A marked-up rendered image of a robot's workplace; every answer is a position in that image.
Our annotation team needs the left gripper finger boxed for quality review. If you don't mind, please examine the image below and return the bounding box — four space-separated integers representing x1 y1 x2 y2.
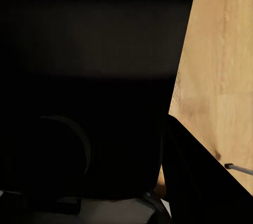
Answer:
162 114 253 224

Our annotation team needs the digital camera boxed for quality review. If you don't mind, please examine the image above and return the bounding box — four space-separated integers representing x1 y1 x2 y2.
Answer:
0 0 193 215

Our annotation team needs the camera tripod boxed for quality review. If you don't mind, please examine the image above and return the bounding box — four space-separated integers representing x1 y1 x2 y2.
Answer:
225 163 253 175

